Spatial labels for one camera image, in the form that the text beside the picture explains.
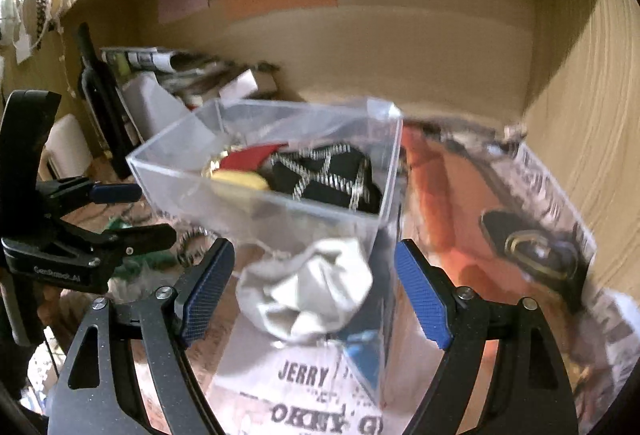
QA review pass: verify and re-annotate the black cloth with white stitching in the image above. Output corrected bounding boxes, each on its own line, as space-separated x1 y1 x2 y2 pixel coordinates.
260 142 383 215

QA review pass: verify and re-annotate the yellow soft item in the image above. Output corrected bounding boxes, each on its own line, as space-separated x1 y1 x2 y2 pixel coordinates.
210 169 271 191

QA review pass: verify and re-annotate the white box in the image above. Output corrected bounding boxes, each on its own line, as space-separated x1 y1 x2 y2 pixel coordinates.
42 114 95 178

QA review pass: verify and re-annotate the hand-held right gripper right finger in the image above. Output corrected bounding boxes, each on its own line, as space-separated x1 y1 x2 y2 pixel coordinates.
394 239 581 435

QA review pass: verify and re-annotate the dark wine bottle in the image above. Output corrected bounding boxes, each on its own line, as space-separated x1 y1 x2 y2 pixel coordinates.
76 22 137 180

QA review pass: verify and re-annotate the clear plastic box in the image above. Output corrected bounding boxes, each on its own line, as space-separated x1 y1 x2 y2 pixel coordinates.
126 98 405 411

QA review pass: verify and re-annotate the red soft item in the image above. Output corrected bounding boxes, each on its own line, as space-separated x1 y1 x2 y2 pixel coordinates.
220 144 289 174

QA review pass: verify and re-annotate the grey white sock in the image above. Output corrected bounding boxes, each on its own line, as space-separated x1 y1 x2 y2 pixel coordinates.
235 237 375 345

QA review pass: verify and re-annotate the printed newspaper sheet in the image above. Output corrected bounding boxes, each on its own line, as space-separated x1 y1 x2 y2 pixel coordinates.
205 115 623 435

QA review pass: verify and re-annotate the black strap with metal buckle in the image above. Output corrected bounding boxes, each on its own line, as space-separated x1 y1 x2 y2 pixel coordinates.
479 209 587 312

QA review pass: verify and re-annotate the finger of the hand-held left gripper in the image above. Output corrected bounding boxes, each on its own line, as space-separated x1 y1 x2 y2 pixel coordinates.
47 180 144 207
75 223 178 267

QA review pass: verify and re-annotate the white plastic container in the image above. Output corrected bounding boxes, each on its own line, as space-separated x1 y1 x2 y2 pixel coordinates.
121 72 195 142

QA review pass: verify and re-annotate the green cloth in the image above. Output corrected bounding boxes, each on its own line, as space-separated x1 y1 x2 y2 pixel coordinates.
102 214 177 278

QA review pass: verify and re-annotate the black white braided cord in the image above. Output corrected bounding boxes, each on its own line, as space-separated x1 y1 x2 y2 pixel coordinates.
175 227 217 267

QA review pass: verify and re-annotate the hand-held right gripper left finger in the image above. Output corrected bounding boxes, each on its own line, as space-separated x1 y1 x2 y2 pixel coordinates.
47 237 236 435

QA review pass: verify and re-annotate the small white carton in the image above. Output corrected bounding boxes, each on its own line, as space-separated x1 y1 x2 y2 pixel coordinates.
217 68 279 104

